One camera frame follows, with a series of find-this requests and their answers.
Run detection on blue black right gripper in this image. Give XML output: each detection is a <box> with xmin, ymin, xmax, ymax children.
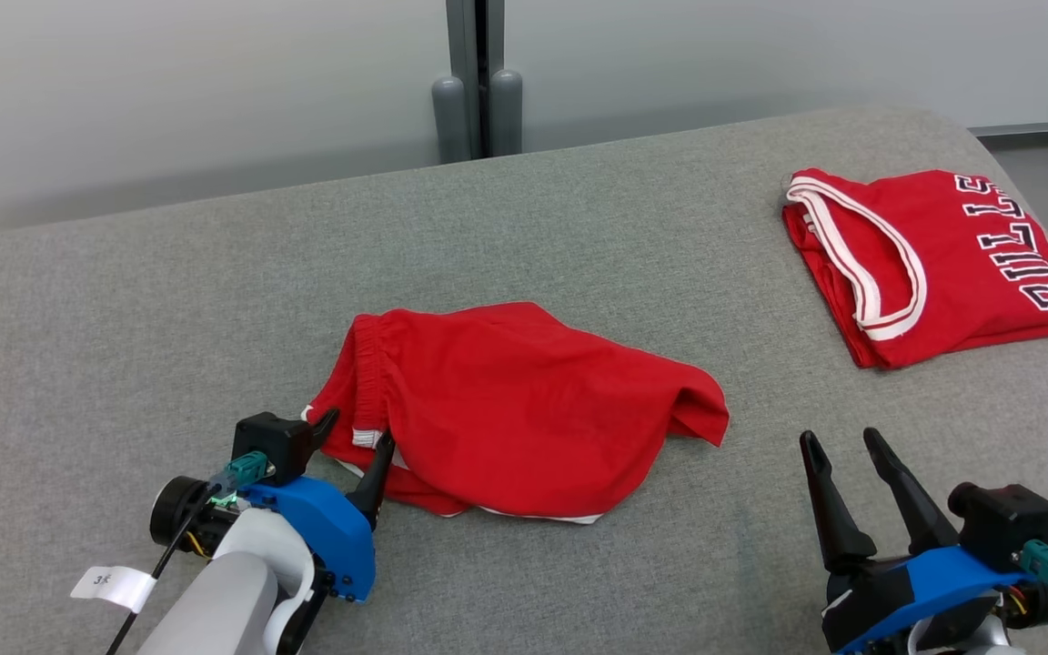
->
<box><xmin>800</xmin><ymin>427</ymin><xmax>1025</xmax><ymax>655</ymax></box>

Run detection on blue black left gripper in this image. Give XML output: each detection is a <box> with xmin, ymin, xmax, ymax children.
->
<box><xmin>242</xmin><ymin>408</ymin><xmax>396</xmax><ymax>603</ymax></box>

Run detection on red shorts with white trim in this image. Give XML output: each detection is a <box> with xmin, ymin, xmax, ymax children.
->
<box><xmin>304</xmin><ymin>302</ymin><xmax>731</xmax><ymax>526</ymax></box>

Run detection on red white basketball jersey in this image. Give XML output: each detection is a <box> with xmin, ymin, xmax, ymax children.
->
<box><xmin>781</xmin><ymin>167</ymin><xmax>1048</xmax><ymax>370</ymax></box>

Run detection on white paper cable label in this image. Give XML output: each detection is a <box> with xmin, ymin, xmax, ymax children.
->
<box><xmin>71</xmin><ymin>566</ymin><xmax>156</xmax><ymax>612</ymax></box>

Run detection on grey partition post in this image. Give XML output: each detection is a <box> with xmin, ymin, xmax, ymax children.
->
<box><xmin>431</xmin><ymin>0</ymin><xmax>525</xmax><ymax>165</ymax></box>

